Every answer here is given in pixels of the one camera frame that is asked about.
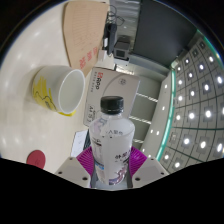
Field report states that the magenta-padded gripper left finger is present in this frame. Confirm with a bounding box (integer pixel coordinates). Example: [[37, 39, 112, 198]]
[[54, 145, 97, 189]]

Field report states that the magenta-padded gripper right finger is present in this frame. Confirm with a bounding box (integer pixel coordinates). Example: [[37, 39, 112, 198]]
[[127, 145, 170, 189]]

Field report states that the clear black-capped water bottle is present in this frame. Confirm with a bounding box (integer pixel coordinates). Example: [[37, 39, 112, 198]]
[[88, 95, 136, 187]]

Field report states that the flat round red coaster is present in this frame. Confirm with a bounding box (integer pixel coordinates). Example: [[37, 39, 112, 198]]
[[25, 149, 46, 170]]

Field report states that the group of ceiling lights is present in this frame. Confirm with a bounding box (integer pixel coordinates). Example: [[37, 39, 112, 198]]
[[146, 39, 224, 172]]

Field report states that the white paper carton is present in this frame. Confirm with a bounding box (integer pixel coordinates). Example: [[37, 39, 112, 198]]
[[82, 66, 141, 128]]

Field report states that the grey box monitor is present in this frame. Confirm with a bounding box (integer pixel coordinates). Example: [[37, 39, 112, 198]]
[[113, 35, 133, 61]]

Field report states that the black power adapter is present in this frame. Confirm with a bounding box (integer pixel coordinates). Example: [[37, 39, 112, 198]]
[[103, 22, 119, 56]]

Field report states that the brown cardboard sheet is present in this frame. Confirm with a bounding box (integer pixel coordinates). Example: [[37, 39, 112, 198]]
[[62, 0, 111, 79]]

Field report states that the white mug with yellow handle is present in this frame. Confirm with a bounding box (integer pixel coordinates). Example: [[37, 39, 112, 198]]
[[31, 64, 87, 118]]

